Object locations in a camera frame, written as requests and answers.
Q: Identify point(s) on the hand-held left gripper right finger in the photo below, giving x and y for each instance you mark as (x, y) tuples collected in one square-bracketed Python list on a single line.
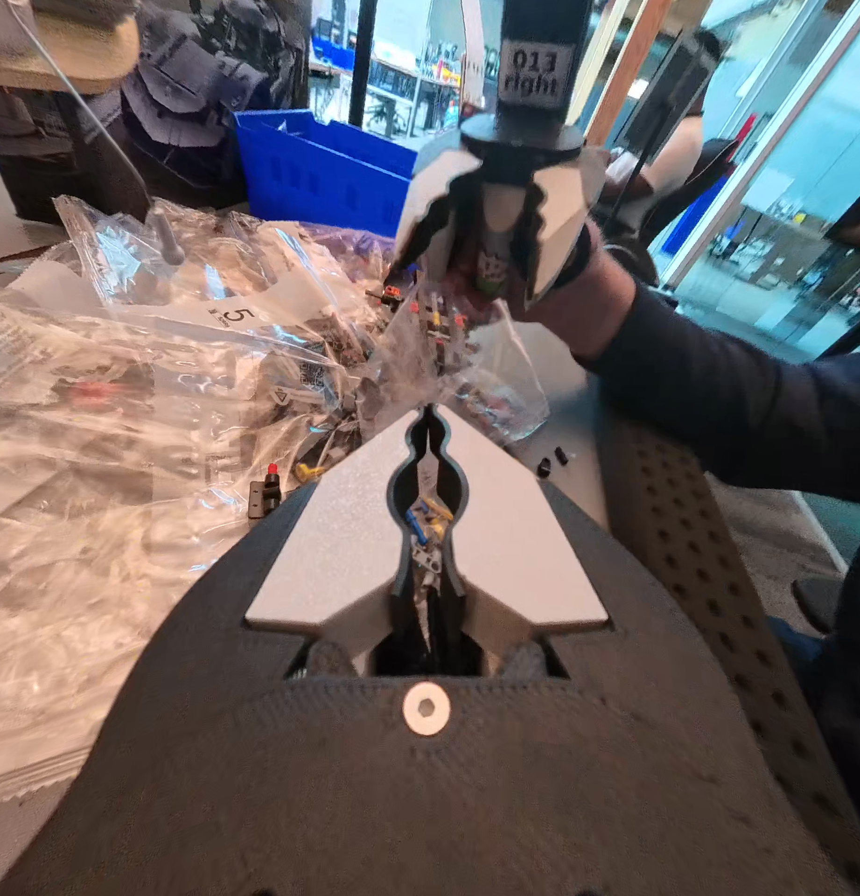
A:
[(535, 559)]

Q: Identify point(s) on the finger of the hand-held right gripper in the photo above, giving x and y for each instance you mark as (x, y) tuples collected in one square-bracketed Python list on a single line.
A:
[(559, 224), (430, 210)]

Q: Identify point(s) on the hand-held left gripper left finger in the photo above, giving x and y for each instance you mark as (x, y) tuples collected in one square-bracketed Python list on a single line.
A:
[(319, 559)]

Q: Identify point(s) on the clear bag of pieces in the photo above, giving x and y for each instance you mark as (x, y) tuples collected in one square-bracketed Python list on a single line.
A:
[(457, 365)]

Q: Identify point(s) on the clear bag of lego wheels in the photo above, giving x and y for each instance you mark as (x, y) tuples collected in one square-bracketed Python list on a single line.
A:
[(88, 526)]

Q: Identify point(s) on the person's right forearm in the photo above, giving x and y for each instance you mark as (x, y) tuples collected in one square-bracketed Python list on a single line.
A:
[(738, 398)]

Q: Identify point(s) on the grey lego chassis assembly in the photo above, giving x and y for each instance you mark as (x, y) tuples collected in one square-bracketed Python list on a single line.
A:
[(430, 316)]

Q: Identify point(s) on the black lego set box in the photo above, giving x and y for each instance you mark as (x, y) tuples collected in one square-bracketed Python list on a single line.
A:
[(156, 91)]

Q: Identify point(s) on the person's right hand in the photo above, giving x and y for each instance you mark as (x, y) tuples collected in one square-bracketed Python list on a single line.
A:
[(583, 292)]

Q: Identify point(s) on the brown cardboard sheet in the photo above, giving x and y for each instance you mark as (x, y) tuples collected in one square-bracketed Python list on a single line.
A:
[(472, 56)]

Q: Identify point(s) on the blue plastic bin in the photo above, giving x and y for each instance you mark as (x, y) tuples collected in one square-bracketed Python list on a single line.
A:
[(325, 168)]

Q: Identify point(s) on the black office chair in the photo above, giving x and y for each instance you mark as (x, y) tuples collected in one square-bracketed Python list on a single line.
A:
[(681, 203)]

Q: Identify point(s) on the black panel on stand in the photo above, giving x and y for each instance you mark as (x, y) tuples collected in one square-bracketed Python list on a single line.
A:
[(664, 91)]

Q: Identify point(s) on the dark perforated panel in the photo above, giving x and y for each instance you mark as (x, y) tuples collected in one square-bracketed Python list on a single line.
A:
[(717, 594)]

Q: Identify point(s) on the clear bag with white label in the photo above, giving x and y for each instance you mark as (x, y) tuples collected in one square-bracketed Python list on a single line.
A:
[(226, 316)]

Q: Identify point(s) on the beige book stand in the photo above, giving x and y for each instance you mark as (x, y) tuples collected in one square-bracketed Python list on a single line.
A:
[(64, 50)]

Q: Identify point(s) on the black vertical post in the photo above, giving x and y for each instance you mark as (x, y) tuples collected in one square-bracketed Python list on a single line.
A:
[(365, 61)]

